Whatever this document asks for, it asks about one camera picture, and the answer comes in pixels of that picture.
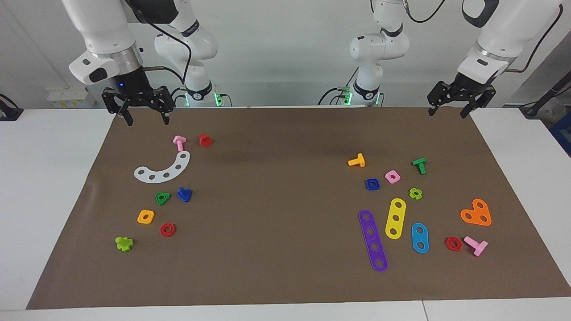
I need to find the black base cable bundle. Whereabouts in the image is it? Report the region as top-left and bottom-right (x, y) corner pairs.
(318, 67), (358, 106)

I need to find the white box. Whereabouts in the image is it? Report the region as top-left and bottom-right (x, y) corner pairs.
(47, 86), (96, 109)

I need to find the large pink plastic screw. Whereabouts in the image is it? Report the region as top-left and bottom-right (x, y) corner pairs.
(463, 236), (489, 257)

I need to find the yellow three-hole plate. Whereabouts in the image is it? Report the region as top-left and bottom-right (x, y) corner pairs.
(385, 198), (407, 240)

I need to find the blue crate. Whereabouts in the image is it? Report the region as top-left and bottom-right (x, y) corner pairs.
(549, 114), (571, 157)

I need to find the brown table mat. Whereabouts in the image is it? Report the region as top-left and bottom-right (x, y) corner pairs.
(26, 106), (571, 310)

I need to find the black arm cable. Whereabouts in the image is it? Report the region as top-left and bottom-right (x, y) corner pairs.
(143, 20), (192, 96)
(404, 0), (563, 73)

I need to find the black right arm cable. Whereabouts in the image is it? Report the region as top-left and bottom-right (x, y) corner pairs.
(143, 20), (192, 96)

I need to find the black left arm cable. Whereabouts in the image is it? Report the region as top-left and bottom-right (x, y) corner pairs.
(404, 0), (563, 73)

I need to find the purple four-hole plate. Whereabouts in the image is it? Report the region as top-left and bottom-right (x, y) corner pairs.
(358, 210), (389, 272)

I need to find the blue two-hole plate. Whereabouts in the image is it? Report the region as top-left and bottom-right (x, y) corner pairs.
(411, 222), (430, 255)

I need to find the black stand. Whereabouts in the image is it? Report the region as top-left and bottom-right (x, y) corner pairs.
(520, 71), (571, 119)

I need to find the orange heart-shaped plate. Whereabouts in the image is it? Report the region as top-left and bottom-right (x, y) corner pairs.
(460, 198), (492, 227)

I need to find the white curved five-hole plate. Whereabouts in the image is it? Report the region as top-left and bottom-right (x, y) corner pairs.
(134, 151), (191, 184)

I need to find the black clamp device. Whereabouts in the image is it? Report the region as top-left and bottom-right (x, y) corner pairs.
(0, 94), (24, 122)

